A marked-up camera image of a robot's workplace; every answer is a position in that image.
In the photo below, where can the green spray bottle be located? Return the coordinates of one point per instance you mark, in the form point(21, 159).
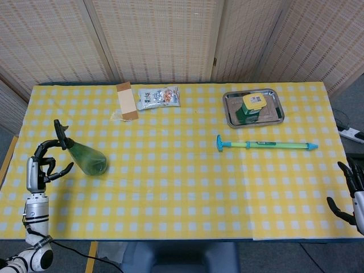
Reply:
point(88, 159)

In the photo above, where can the rectangular metal tray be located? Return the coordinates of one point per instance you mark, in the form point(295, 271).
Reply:
point(273, 113)

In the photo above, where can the woven bamboo folding screen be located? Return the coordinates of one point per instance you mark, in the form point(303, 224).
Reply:
point(159, 42)

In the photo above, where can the white power strip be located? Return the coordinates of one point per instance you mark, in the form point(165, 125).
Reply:
point(352, 133)

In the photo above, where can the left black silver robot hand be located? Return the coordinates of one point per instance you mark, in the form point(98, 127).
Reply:
point(35, 173)

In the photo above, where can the green container yellow lid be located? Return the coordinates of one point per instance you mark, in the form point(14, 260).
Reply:
point(251, 105)

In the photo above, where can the yellow white checkered tablecloth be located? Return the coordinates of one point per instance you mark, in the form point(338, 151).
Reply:
point(199, 185)

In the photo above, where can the white printed snack bag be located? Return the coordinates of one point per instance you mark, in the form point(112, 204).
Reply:
point(157, 98)

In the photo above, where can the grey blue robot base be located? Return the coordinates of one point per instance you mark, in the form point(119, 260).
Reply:
point(179, 256)

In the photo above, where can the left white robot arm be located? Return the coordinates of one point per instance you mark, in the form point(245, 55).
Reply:
point(37, 207)

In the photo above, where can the clear plastic wrapper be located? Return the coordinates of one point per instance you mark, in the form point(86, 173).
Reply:
point(116, 116)

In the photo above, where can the brown beige paper packet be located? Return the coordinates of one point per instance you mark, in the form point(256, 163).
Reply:
point(127, 101)

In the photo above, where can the green blue water pump toy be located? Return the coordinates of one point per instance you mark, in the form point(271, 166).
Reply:
point(261, 145)

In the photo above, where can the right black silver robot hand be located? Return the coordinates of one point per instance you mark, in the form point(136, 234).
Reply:
point(359, 199)

